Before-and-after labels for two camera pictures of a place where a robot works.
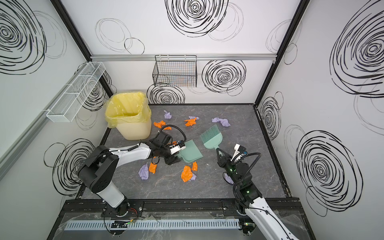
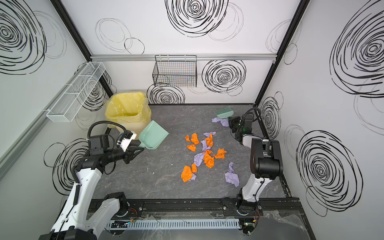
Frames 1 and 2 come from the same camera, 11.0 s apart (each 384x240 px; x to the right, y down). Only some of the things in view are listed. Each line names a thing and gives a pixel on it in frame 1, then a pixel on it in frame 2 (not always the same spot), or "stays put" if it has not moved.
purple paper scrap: [167, 115] -> [207, 134]
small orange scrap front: [194, 166] stays put
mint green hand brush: [212, 137] -> [224, 113]
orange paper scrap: [159, 125] -> [194, 138]
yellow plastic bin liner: [125, 107] stays put
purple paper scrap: [224, 122] stays put
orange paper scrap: [152, 167] -> [208, 160]
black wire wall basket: [179, 71] stays put
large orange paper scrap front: [186, 174] stays put
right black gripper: [225, 160] -> [234, 122]
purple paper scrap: [143, 172] -> [198, 158]
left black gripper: [172, 156] -> [129, 150]
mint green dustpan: [191, 153] -> [152, 135]
